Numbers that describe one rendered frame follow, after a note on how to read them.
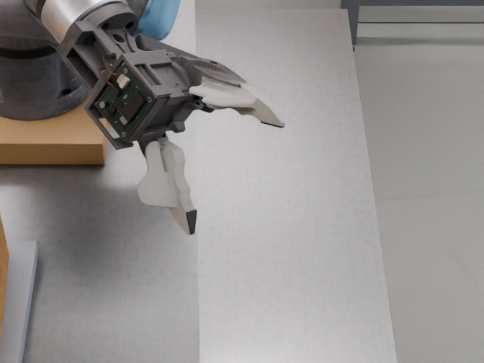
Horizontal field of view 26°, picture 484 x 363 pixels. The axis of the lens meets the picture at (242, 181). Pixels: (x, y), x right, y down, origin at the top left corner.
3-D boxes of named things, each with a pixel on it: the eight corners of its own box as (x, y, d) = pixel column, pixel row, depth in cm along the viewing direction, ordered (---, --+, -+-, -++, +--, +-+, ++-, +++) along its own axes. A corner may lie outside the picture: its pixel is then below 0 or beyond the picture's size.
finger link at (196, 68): (233, 120, 93) (158, 103, 98) (245, 118, 95) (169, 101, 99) (238, 68, 92) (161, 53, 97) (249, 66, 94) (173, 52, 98)
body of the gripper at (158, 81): (119, 158, 94) (43, 63, 97) (178, 145, 101) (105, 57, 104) (163, 99, 90) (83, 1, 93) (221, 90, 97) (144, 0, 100)
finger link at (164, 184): (136, 246, 97) (118, 148, 96) (176, 233, 102) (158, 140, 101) (162, 244, 95) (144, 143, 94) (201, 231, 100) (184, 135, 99)
